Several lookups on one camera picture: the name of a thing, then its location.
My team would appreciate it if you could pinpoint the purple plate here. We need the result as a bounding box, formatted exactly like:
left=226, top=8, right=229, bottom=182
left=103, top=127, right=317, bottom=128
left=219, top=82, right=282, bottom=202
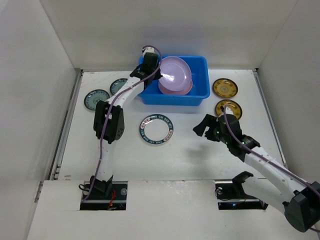
left=159, top=56, right=192, bottom=91

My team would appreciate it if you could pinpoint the teal patterned plate near bin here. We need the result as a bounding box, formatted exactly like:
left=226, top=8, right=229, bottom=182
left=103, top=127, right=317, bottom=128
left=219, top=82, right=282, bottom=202
left=109, top=78, right=128, bottom=95

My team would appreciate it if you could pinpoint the yellow patterned plate lower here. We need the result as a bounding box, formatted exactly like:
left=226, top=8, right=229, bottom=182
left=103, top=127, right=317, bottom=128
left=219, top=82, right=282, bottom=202
left=215, top=99, right=243, bottom=120

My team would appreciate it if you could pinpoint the blue plastic bin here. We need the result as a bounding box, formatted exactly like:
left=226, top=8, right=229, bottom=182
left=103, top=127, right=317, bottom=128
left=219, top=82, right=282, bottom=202
left=139, top=55, right=211, bottom=106

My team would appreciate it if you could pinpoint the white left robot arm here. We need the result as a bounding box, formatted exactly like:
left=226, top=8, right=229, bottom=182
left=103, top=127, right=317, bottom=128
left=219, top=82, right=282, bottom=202
left=87, top=51, right=163, bottom=198

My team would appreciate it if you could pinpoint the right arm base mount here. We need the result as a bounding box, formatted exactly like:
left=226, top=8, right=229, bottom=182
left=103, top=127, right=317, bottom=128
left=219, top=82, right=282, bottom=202
left=214, top=171, right=269, bottom=211

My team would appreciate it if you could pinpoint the yellow patterned plate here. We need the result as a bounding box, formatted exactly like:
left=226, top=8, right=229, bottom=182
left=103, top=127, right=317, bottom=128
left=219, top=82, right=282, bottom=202
left=215, top=99, right=243, bottom=120
left=212, top=78, right=239, bottom=99

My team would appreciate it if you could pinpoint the white plate dark lettered rim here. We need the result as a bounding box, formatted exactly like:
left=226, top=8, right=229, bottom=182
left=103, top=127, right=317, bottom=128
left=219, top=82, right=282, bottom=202
left=139, top=113, right=174, bottom=145

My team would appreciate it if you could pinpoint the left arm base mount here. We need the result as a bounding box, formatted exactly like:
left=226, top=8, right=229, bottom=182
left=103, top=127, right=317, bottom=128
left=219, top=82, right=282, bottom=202
left=78, top=175, right=128, bottom=211

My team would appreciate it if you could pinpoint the yellow patterned plate upper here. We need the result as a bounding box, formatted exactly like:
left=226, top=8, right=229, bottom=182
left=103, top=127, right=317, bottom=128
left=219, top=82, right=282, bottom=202
left=212, top=78, right=239, bottom=99

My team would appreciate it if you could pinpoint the teal patterned plate far left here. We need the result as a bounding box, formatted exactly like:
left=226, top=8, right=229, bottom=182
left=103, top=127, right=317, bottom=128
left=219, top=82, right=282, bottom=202
left=83, top=89, right=110, bottom=111

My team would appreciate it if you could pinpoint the pink plate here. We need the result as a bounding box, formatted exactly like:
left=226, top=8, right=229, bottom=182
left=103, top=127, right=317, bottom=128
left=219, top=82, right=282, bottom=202
left=158, top=80, right=193, bottom=96

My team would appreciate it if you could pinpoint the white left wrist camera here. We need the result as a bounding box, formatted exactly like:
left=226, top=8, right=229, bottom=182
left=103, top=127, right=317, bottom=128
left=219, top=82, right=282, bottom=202
left=141, top=45, right=157, bottom=55

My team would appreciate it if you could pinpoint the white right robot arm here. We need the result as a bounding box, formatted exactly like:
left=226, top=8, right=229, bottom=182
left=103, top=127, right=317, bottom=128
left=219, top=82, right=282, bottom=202
left=192, top=113, right=320, bottom=233

